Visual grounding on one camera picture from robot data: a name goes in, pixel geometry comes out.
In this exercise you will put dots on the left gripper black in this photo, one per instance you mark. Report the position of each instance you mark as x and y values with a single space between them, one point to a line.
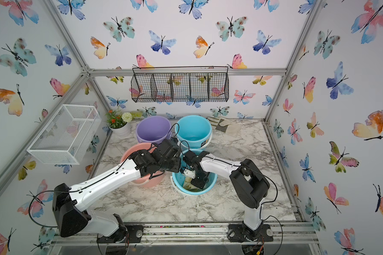
177 168

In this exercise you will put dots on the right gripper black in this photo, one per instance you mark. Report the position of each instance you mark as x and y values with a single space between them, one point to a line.
198 184

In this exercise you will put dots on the yellow microfiber cloth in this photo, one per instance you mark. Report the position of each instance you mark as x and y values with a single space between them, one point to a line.
190 187

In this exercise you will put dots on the teal plastic bucket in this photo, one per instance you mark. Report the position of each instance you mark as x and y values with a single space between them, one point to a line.
193 132
182 180

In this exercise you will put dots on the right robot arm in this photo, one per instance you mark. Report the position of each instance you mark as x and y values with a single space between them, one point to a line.
249 183

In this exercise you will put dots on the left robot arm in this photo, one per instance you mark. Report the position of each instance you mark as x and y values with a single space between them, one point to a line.
72 205

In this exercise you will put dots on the purple plastic bucket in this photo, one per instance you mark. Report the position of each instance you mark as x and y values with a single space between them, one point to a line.
153 129

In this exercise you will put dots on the beige patterned folded cloth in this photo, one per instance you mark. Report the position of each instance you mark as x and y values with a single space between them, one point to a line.
226 126

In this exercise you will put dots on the potted flower plant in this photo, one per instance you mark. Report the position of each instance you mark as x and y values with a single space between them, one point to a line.
119 122

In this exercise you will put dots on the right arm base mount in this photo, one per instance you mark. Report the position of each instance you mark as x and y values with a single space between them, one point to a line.
242 233

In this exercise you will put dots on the black wire wall basket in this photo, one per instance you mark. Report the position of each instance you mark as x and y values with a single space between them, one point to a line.
180 84

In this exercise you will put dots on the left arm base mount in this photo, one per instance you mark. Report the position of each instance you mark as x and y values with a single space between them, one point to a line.
129 234

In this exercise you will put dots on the aluminium front rail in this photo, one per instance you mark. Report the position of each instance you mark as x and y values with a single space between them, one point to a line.
219 233

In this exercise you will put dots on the white wire mesh basket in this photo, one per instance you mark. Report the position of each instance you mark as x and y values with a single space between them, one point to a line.
67 135

